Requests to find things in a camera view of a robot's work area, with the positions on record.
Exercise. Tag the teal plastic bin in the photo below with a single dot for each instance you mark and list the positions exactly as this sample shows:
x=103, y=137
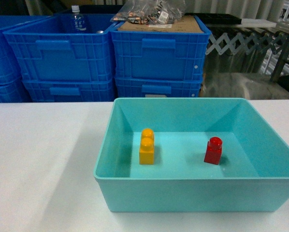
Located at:
x=253, y=173

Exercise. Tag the blue crate lower left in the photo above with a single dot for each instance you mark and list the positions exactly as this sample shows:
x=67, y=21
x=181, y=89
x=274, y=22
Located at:
x=14, y=92

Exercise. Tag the red single-stud block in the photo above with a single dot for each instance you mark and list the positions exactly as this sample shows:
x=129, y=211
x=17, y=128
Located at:
x=214, y=151

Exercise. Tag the yellow two-stud block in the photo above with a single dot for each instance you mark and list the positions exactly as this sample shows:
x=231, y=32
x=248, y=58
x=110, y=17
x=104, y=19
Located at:
x=147, y=147

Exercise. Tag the blue crate upper left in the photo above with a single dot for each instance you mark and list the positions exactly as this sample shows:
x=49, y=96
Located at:
x=9, y=68

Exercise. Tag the blue crate upper right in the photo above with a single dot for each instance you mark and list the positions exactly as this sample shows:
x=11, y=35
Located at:
x=160, y=55

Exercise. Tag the blue crate lower right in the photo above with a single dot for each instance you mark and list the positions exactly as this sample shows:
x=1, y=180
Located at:
x=133, y=87

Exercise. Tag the grey scissor expanding conveyor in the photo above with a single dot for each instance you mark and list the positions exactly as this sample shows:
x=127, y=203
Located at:
x=232, y=44

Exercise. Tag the brown cardboard sheet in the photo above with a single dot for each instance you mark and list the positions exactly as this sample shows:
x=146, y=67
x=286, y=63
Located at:
x=187, y=24

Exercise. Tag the blue crate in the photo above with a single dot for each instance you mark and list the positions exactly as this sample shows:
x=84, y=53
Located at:
x=160, y=55
x=57, y=91
x=14, y=92
x=133, y=87
x=51, y=50
x=9, y=68

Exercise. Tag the blue crate upper middle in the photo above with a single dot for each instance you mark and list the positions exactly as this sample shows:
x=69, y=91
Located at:
x=51, y=50

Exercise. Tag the black tray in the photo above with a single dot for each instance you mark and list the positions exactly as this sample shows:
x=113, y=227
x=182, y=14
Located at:
x=214, y=18

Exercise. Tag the blue crate lower middle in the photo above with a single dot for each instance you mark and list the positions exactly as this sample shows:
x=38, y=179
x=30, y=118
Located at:
x=57, y=91

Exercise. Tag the clear plastic bag of parts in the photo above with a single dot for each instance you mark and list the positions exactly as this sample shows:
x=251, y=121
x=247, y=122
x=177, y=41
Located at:
x=151, y=12

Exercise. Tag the clear water bottle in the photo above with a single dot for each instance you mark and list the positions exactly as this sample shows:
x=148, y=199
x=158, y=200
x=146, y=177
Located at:
x=79, y=23

